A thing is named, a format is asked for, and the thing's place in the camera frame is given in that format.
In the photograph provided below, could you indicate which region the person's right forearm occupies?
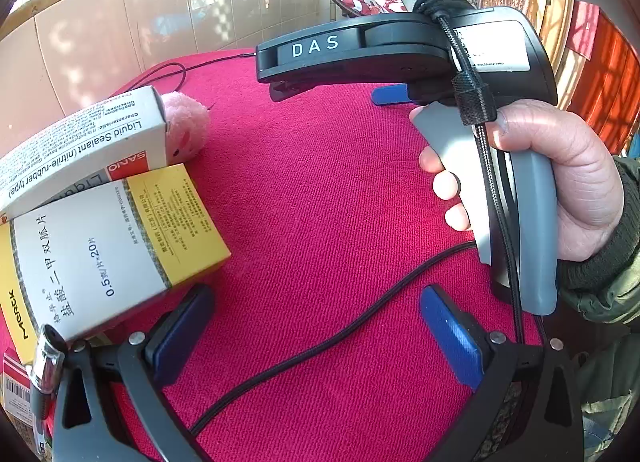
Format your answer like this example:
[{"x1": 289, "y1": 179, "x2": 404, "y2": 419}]
[{"x1": 556, "y1": 155, "x2": 640, "y2": 328}]

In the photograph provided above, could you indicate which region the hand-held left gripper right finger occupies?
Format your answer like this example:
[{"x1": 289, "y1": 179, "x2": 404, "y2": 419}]
[{"x1": 419, "y1": 285, "x2": 586, "y2": 462}]

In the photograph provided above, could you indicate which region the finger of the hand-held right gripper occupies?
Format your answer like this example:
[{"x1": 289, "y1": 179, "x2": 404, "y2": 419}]
[
  {"x1": 371, "y1": 83, "x2": 415, "y2": 107},
  {"x1": 267, "y1": 80, "x2": 322, "y2": 104}
]

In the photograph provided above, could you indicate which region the thin black usb cable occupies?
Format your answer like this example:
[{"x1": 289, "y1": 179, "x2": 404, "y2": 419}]
[{"x1": 131, "y1": 51, "x2": 258, "y2": 96}]

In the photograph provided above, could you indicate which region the pink plush toy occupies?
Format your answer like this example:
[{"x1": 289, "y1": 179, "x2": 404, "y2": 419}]
[{"x1": 159, "y1": 91, "x2": 211, "y2": 164}]

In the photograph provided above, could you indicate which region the red hanging banner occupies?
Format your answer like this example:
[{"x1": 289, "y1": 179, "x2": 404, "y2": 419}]
[{"x1": 566, "y1": 0, "x2": 601, "y2": 62}]

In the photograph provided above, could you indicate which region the black braided cable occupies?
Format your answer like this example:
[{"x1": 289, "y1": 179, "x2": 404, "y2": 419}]
[
  {"x1": 419, "y1": 0, "x2": 527, "y2": 349},
  {"x1": 191, "y1": 241, "x2": 478, "y2": 437}
]

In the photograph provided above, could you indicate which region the red cloth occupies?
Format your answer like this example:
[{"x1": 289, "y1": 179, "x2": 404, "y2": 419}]
[{"x1": 0, "y1": 56, "x2": 551, "y2": 462}]

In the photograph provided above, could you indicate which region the person's green clothing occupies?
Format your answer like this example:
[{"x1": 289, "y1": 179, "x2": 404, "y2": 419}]
[{"x1": 570, "y1": 335, "x2": 640, "y2": 462}]

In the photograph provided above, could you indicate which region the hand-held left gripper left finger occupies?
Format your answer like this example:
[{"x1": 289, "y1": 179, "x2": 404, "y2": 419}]
[{"x1": 50, "y1": 283, "x2": 221, "y2": 462}]

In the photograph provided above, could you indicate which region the chrome metal cylinder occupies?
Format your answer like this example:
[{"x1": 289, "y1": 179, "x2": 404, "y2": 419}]
[{"x1": 30, "y1": 325, "x2": 67, "y2": 393}]

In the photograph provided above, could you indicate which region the long white sealant box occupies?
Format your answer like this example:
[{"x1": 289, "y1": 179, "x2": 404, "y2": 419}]
[{"x1": 0, "y1": 86, "x2": 171, "y2": 215}]

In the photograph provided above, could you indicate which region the yellow and white medicine box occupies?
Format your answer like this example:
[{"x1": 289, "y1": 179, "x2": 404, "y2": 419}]
[{"x1": 0, "y1": 163, "x2": 232, "y2": 365}]

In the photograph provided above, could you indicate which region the red patterned seat cushion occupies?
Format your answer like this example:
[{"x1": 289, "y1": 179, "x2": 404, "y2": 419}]
[{"x1": 337, "y1": 0, "x2": 385, "y2": 17}]

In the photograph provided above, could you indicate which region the person's right hand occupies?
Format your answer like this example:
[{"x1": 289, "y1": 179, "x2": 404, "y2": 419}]
[{"x1": 418, "y1": 98, "x2": 626, "y2": 263}]

